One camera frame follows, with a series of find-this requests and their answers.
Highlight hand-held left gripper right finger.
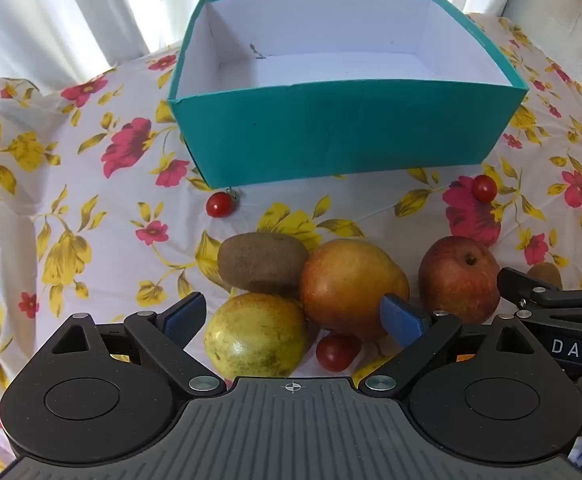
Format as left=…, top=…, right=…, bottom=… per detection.
left=363, top=294, right=539, bottom=397

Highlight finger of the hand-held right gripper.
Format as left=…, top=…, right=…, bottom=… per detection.
left=497, top=267, right=582, bottom=314

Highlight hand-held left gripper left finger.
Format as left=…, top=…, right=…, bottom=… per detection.
left=48, top=292, right=228, bottom=398

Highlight red apple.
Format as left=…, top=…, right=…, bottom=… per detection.
left=417, top=236, right=500, bottom=325

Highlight red cherry tomato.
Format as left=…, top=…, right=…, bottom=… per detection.
left=206, top=187, right=242, bottom=219
left=471, top=175, right=498, bottom=202
left=315, top=332, right=363, bottom=373

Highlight teal cardboard box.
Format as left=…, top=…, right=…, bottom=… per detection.
left=166, top=0, right=530, bottom=190

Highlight brown kiwi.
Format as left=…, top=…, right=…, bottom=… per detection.
left=217, top=232, right=310, bottom=295
left=527, top=261, right=562, bottom=289

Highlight yellow-red mango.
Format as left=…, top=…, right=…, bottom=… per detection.
left=299, top=239, right=411, bottom=342

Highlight yellow-green round fruit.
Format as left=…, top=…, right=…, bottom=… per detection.
left=203, top=292, right=309, bottom=378

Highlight floral tablecloth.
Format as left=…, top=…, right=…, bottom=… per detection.
left=0, top=12, right=582, bottom=480

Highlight white curtain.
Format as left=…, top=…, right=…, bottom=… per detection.
left=0, top=0, right=516, bottom=93

